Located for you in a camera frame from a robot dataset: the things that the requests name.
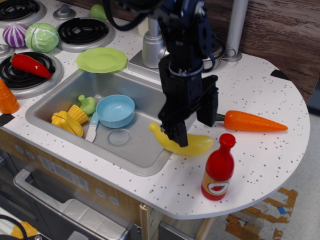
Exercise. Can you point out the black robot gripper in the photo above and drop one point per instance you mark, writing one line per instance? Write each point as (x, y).
(186, 93)

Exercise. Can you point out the yellow toy banana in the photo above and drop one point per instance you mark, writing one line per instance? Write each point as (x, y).
(197, 144)

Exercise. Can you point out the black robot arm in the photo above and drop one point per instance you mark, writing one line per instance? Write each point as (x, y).
(188, 37)

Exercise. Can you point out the green plastic plate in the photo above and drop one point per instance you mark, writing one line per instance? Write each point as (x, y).
(102, 60)

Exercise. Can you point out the orange toy carrot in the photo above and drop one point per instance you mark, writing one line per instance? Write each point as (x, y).
(242, 121)

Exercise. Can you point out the red toy ketchup bottle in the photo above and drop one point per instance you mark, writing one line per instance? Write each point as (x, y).
(219, 169)

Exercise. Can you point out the steel pot with lid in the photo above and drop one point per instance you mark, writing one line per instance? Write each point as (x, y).
(219, 53)

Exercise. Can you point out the blue plastic bowl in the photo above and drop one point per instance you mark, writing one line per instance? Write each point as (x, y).
(115, 111)

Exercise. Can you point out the silver toy faucet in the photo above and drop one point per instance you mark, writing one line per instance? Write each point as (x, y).
(146, 62)

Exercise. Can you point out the silver metal sink basin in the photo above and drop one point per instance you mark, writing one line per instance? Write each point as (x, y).
(132, 147)

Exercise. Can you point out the black tape patch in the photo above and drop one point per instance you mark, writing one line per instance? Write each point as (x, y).
(279, 74)

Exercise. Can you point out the grey vertical pole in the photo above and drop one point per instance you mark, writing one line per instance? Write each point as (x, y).
(235, 30)

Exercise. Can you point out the green toy broccoli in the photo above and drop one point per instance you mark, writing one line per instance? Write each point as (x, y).
(88, 104)

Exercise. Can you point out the cream toy milk jug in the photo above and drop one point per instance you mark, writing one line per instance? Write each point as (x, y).
(143, 27)

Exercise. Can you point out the yellow toy corn cob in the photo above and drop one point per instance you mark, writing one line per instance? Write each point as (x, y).
(78, 114)

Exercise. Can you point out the yellow toy bell pepper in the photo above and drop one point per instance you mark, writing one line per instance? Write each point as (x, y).
(64, 121)

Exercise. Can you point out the green toy pear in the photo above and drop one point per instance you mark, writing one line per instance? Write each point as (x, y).
(98, 11)

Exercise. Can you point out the silver stove knob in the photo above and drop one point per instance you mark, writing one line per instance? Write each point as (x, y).
(6, 51)
(64, 13)

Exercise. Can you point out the green toy cabbage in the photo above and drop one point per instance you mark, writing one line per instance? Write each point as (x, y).
(41, 37)

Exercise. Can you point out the red toy chili pepper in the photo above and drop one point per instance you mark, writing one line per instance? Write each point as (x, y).
(28, 64)

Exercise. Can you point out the orange toy juice bottle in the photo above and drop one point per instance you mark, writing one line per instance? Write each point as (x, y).
(8, 102)

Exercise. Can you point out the yellow object bottom left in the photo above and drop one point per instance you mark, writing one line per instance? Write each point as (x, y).
(29, 229)

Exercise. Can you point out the purple striped toy onion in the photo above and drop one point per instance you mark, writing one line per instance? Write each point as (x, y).
(14, 35)

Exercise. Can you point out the silver left stove knob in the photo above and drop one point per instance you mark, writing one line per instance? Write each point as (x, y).
(6, 51)

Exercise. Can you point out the black back left burner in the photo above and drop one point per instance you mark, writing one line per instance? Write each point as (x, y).
(25, 12)

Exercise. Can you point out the toy knife blue handle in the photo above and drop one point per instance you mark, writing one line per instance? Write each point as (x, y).
(91, 132)

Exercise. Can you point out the silver oven door handle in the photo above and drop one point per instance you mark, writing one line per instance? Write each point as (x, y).
(66, 217)

